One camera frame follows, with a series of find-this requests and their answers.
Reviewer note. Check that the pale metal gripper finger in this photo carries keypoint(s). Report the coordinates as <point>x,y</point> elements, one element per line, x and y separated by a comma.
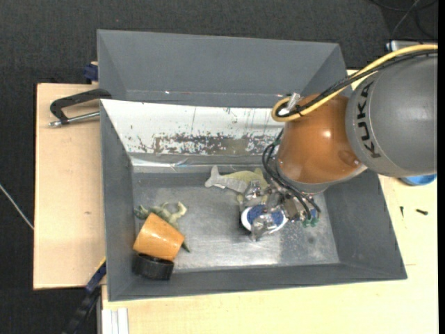
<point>255,190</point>
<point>261,224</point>

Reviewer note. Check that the blue and white round cup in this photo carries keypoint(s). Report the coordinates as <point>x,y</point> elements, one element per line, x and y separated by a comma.
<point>280,217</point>

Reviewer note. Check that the olive green toy animal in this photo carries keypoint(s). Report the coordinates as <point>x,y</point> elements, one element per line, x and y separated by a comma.
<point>245,175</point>

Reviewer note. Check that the grey toy shark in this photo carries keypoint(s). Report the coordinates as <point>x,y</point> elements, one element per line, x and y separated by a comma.
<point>227,182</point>

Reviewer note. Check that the green toy dinosaur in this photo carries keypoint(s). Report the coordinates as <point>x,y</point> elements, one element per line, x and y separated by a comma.
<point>170,212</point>

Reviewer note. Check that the orange cup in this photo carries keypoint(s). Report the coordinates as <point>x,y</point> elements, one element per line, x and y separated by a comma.
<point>158,237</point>

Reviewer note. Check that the grey metal bin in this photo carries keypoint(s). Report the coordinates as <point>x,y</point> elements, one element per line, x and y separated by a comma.
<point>215,64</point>

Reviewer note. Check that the pale brown flat board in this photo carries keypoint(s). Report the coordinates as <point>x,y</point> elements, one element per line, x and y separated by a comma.
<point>69,186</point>

